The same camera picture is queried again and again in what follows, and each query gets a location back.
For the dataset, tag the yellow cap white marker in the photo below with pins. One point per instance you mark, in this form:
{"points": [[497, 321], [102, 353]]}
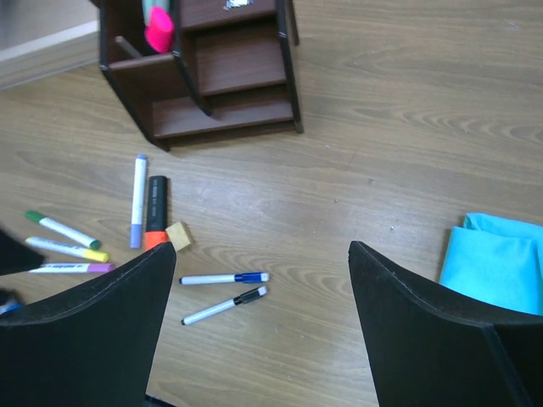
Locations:
{"points": [[68, 249]]}

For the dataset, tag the pink cap white marker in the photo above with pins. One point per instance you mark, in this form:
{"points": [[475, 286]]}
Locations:
{"points": [[74, 268]]}

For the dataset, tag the small tan eraser block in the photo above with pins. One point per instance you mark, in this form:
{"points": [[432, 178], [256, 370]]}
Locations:
{"points": [[179, 236]]}

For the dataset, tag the pink black highlighter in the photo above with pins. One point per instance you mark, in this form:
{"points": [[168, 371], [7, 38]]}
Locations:
{"points": [[159, 32]]}

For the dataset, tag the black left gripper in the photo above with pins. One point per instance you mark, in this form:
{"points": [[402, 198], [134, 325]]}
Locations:
{"points": [[15, 257]]}

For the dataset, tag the green cap white marker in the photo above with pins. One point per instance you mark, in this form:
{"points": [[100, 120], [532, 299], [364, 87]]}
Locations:
{"points": [[62, 229]]}

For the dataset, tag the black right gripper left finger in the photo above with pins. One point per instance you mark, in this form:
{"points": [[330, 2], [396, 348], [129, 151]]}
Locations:
{"points": [[90, 345]]}

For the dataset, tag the brown wooden desk organizer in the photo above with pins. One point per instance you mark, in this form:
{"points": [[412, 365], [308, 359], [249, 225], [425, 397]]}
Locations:
{"points": [[229, 70]]}

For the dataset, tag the black cap whiteboard marker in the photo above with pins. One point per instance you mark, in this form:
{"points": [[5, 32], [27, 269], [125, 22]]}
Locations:
{"points": [[244, 298]]}

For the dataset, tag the lavender cap white marker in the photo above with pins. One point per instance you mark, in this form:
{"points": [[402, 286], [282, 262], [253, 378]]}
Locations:
{"points": [[138, 195]]}

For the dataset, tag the orange black highlighter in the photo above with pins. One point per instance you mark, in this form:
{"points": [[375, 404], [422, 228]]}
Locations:
{"points": [[156, 221]]}

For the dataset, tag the folded teal cloth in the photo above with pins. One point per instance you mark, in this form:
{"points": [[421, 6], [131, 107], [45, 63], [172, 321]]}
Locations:
{"points": [[497, 261]]}

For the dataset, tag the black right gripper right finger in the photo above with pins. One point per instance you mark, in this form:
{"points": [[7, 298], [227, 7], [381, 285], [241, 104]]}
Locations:
{"points": [[430, 346]]}

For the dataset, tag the blue cap whiteboard marker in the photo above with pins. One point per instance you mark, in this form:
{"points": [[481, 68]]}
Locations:
{"points": [[245, 278]]}

